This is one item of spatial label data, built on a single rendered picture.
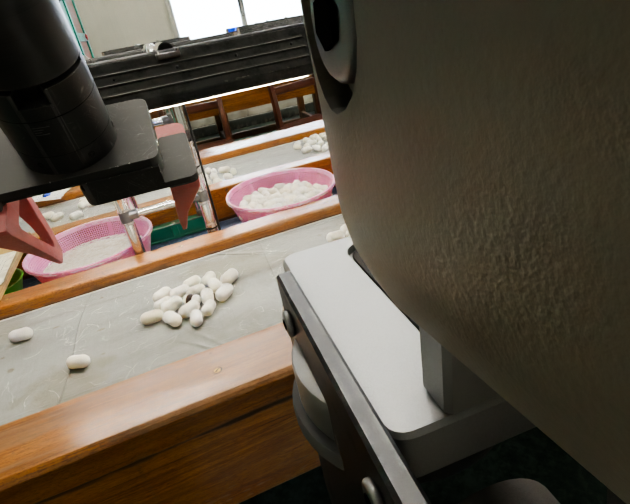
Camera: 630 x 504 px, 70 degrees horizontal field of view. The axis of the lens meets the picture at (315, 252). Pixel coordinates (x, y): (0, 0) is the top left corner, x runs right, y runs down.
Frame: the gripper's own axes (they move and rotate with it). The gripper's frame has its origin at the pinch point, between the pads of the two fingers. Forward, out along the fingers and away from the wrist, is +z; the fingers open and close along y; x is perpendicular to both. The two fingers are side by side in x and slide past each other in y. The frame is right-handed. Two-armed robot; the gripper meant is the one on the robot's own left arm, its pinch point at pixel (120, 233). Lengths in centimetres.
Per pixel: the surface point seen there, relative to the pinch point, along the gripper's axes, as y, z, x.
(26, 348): 25.2, 37.5, -17.1
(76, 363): 15.8, 31.5, -8.3
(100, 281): 15, 42, -29
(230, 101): -47, 169, -257
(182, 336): 1.4, 32.8, -8.0
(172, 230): 2, 61, -54
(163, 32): -21, 227, -488
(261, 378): -7.5, 23.0, 6.2
